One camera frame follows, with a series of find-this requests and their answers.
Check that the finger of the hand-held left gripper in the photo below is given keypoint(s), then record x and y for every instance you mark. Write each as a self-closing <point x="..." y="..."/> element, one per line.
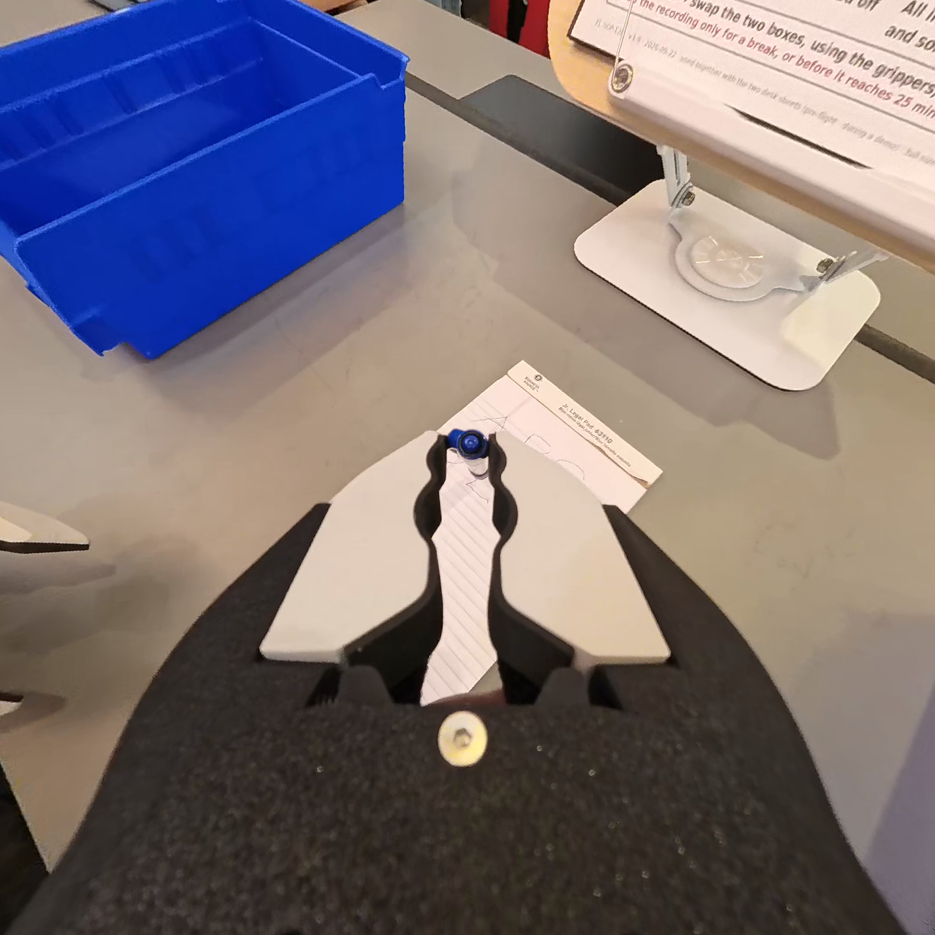
<point x="36" y="537"/>
<point x="25" y="705"/>

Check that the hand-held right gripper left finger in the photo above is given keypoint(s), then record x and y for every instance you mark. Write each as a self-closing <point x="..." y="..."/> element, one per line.
<point x="350" y="570"/>

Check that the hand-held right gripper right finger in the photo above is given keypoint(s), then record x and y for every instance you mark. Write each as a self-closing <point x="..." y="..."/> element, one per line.
<point x="577" y="570"/>

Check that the white lined notepad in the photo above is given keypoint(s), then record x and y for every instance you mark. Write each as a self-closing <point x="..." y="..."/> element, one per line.
<point x="570" y="453"/>

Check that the blue retractable pen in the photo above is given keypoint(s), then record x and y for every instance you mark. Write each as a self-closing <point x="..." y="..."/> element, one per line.
<point x="467" y="441"/>

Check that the white document stand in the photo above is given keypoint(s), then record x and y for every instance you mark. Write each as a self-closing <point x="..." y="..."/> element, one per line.
<point x="657" y="292"/>

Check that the blue plastic bin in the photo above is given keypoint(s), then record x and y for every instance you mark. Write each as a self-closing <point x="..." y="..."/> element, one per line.
<point x="182" y="182"/>

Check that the printed instruction sheet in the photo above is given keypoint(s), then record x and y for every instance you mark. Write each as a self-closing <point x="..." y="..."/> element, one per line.
<point x="730" y="36"/>

